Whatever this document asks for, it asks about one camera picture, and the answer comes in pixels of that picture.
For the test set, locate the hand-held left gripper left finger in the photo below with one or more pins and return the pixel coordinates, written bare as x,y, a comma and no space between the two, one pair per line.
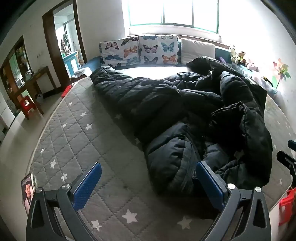
86,185

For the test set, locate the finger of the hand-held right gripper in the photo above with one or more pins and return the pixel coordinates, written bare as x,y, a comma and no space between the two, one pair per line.
288,162

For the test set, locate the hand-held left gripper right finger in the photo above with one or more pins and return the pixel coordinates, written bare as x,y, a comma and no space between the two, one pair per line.
210,185

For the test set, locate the black puffer coat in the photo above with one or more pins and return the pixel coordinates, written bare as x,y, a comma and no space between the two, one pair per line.
150,97

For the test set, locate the red plastic stool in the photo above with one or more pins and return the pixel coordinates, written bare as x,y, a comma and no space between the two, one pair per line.
27,105
288,204

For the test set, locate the grey star quilted mattress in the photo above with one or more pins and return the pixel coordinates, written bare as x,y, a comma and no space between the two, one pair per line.
92,139

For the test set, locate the phone showing video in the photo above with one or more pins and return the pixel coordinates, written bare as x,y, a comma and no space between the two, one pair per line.
27,194

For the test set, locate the colourful pinwheel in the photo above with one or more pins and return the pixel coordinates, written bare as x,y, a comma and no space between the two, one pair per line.
282,70

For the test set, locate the red plastic object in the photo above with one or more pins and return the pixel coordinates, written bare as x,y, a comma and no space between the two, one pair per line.
67,90

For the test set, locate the white plastic jug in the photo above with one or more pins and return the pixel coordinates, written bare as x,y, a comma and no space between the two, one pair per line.
40,99

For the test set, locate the pink plush toy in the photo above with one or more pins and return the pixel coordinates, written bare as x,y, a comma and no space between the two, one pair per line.
252,66

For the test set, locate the white refrigerator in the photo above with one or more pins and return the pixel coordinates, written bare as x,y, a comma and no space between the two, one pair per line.
5,113

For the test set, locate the patterned cloth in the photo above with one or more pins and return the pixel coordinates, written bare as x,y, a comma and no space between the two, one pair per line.
78,73

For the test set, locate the brown plush toy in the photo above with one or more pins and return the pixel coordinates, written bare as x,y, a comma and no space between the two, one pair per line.
242,57

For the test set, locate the wooden desk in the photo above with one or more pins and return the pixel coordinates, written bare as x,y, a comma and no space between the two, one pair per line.
39,75

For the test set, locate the blue bed sheet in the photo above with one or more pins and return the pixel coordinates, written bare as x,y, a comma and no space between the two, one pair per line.
92,63

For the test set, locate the panda plush toy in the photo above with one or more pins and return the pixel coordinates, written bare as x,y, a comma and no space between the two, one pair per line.
233,53

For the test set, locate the blue cabinet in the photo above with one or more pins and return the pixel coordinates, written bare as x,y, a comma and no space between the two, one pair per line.
69,62

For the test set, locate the white pillow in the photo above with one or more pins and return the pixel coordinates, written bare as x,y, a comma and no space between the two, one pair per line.
196,49

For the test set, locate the butterfly print pillow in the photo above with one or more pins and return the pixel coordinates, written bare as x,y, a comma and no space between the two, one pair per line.
157,49
118,52

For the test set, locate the wooden display cabinet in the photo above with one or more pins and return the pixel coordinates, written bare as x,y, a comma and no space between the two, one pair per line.
16,64

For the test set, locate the green framed window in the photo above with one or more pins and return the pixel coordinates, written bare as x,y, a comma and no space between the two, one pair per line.
164,23

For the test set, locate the brown door frame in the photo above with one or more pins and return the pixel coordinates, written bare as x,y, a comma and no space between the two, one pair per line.
49,41

